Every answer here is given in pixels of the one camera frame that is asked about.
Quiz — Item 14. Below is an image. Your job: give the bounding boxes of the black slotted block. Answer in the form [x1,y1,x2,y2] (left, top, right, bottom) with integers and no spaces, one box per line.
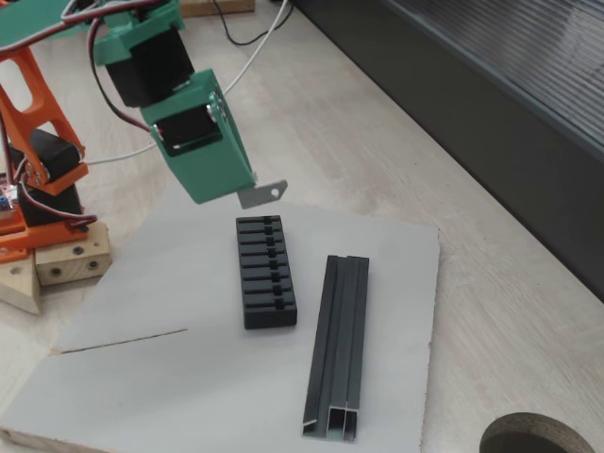
[235,214,299,330]

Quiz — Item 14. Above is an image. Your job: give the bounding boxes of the grey chipboard panel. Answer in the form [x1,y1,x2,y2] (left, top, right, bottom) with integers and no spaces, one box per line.
[0,187,441,453]

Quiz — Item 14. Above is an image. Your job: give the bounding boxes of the wooden block with screw holes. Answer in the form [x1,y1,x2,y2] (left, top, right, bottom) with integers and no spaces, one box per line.
[35,221,113,287]

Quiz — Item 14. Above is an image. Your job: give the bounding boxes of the red controller board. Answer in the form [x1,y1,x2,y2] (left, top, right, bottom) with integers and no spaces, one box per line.
[0,170,23,219]

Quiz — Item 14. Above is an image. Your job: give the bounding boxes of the dark aluminium profile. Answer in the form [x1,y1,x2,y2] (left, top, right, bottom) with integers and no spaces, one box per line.
[301,254,371,444]

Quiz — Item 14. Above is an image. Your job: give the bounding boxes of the angled wooden base block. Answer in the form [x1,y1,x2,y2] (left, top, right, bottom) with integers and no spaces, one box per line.
[0,252,44,316]

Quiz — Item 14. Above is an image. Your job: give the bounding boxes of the black power cable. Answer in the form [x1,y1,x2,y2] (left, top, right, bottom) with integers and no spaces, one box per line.
[211,0,284,47]

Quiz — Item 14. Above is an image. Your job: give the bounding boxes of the white USB cable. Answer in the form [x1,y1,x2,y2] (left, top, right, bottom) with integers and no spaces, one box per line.
[84,0,294,166]

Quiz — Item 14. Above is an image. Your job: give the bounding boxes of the gripper servo wire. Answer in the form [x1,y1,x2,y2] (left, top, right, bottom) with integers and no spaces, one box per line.
[59,0,159,136]

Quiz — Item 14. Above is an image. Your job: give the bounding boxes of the base servo wire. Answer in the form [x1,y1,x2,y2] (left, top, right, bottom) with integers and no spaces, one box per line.
[17,181,99,233]

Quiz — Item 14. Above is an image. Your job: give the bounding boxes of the orange board mount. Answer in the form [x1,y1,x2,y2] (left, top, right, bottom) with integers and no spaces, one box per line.
[0,210,30,264]

